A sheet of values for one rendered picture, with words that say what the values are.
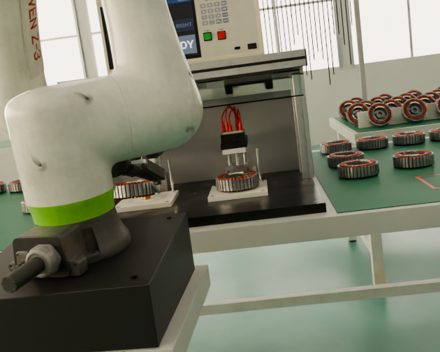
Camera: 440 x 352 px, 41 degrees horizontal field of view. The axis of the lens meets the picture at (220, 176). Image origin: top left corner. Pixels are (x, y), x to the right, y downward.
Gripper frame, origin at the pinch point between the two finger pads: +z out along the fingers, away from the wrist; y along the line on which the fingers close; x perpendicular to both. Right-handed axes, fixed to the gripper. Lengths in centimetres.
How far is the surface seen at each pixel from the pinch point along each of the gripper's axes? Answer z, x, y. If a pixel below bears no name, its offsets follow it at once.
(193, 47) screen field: 6.4, 41.0, 16.1
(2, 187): 68, 32, -67
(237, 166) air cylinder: 22.9, 11.4, 24.1
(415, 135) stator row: 63, 31, 85
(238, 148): 12.7, 12.4, 25.4
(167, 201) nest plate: 8.9, -1.4, 6.5
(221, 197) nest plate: 8.2, -2.1, 20.3
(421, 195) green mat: 1, -9, 66
